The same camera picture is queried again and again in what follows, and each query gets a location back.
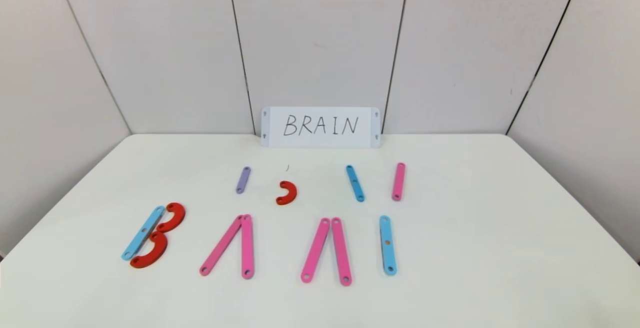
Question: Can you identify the white BRAIN word sign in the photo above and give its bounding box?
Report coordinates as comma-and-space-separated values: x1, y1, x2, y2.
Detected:
260, 107, 382, 148

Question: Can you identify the blue bar with orange dot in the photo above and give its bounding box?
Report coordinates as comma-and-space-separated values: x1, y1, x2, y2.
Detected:
379, 215, 398, 276

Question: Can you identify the pink bar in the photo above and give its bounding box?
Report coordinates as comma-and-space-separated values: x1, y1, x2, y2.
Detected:
330, 217, 353, 287
300, 217, 332, 284
240, 214, 256, 280
199, 215, 244, 277
391, 162, 407, 202

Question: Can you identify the large red arc piece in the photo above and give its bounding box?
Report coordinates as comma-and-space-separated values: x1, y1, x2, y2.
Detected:
156, 202, 186, 233
129, 231, 168, 269

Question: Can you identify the blue flat bar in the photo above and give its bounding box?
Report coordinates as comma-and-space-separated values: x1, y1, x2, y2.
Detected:
345, 165, 366, 202
121, 205, 166, 261

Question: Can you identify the short purple flat bar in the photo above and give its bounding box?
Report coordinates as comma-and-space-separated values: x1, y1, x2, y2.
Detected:
235, 166, 252, 194

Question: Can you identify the small red arc piece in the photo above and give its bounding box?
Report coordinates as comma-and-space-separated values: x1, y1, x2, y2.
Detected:
275, 181, 298, 205

